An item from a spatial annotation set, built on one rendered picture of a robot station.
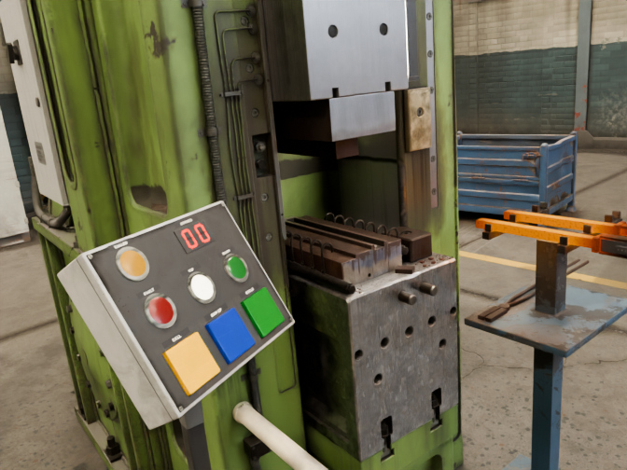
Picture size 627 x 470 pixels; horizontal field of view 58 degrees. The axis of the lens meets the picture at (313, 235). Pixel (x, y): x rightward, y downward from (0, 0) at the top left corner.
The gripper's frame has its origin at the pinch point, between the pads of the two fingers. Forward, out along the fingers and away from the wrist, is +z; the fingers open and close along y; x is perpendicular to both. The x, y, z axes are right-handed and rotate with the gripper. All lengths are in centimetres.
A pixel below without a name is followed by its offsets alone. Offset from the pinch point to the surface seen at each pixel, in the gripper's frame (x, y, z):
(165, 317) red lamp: 10, -99, 25
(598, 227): 0.4, 10.7, 9.6
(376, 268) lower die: -5, -36, 43
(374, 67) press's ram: 44, -33, 43
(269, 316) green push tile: 2, -78, 28
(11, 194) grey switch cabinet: -47, -20, 571
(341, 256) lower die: 0, -43, 47
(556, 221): 0.3, 10.4, 20.5
